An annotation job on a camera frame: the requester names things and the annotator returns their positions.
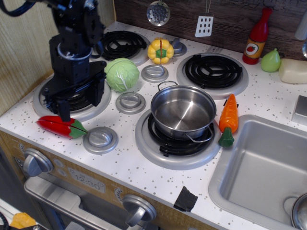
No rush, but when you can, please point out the yellow object bottom left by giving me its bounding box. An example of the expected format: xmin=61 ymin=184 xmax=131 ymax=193
xmin=9 ymin=212 xmax=36 ymax=229

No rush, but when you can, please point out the black tape piece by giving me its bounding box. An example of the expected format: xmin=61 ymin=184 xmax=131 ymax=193
xmin=173 ymin=186 xmax=198 ymax=212

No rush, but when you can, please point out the front right black burner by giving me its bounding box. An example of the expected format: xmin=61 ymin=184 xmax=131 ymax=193
xmin=135 ymin=110 xmax=221 ymax=170

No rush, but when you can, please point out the orange toy carrot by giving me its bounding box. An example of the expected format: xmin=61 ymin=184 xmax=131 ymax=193
xmin=218 ymin=94 xmax=238 ymax=148

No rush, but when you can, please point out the hanging silver skimmer ladle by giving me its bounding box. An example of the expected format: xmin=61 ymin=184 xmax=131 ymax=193
xmin=146 ymin=0 xmax=170 ymax=26

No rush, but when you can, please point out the silver oven dial left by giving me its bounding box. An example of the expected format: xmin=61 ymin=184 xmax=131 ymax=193
xmin=23 ymin=148 xmax=54 ymax=177

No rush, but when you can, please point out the hanging silver slotted spatula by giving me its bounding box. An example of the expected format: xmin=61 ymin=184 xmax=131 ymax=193
xmin=195 ymin=13 xmax=214 ymax=38

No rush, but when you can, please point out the silver knob middle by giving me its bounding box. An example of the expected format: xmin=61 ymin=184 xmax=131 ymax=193
xmin=116 ymin=92 xmax=146 ymax=115

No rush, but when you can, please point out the red toy ketchup bottle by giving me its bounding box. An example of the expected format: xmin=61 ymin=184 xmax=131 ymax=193
xmin=242 ymin=8 xmax=273 ymax=65

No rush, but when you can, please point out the silver toy sink basin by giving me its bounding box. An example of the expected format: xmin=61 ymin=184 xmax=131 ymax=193
xmin=209 ymin=115 xmax=307 ymax=230

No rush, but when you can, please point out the silver knob top centre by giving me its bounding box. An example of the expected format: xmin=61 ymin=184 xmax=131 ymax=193
xmin=141 ymin=65 xmax=169 ymax=83

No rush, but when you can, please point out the metal bowl in sink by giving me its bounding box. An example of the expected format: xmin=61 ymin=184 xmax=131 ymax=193
xmin=291 ymin=193 xmax=307 ymax=230

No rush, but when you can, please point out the silver knob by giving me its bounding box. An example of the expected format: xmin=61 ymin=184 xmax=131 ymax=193
xmin=116 ymin=92 xmax=146 ymax=115
xmin=141 ymin=65 xmax=169 ymax=83
xmin=83 ymin=127 xmax=118 ymax=155
xmin=170 ymin=38 xmax=187 ymax=57

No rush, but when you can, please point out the stainless steel pot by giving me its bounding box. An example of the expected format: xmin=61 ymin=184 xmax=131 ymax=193
xmin=151 ymin=84 xmax=216 ymax=143

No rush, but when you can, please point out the silver oven dial right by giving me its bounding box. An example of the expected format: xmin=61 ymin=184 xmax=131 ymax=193
xmin=122 ymin=194 xmax=157 ymax=227

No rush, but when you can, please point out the silver oven door handle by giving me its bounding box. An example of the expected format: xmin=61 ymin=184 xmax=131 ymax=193
xmin=24 ymin=177 xmax=118 ymax=230

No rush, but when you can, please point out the green toy pear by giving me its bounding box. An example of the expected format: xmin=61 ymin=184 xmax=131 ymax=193
xmin=260 ymin=48 xmax=281 ymax=72

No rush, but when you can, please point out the silver oven dial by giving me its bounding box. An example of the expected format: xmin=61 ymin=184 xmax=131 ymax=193
xmin=122 ymin=194 xmax=157 ymax=227
xmin=23 ymin=148 xmax=54 ymax=177

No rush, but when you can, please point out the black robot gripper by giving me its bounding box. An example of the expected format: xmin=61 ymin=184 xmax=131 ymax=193
xmin=42 ymin=35 xmax=106 ymax=122

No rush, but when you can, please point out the back right black burner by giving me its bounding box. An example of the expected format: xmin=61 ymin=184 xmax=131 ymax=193
xmin=177 ymin=53 xmax=249 ymax=100

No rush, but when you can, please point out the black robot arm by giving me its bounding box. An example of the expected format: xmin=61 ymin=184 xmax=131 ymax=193
xmin=42 ymin=0 xmax=106 ymax=122

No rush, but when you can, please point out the yellow toy bell pepper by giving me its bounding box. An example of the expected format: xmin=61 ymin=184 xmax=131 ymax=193
xmin=147 ymin=38 xmax=174 ymax=64

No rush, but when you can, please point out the red toy chili pepper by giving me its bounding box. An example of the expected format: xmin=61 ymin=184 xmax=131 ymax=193
xmin=36 ymin=115 xmax=88 ymax=139

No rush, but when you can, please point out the green toy cabbage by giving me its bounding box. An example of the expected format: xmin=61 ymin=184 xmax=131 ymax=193
xmin=105 ymin=58 xmax=140 ymax=92

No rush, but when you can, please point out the silver knob front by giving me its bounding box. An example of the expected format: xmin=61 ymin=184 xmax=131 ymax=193
xmin=83 ymin=127 xmax=118 ymax=155

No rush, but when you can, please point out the silver knob back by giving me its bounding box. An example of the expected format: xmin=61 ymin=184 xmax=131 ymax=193
xmin=170 ymin=38 xmax=187 ymax=57

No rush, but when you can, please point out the back left black burner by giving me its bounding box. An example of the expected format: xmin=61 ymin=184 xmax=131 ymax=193
xmin=92 ymin=31 xmax=150 ymax=66

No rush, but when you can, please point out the silver faucet spout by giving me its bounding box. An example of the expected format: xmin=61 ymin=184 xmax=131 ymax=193
xmin=295 ymin=11 xmax=307 ymax=58

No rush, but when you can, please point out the silver faucet base block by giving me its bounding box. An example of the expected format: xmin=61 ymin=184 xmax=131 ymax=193
xmin=291 ymin=95 xmax=307 ymax=126

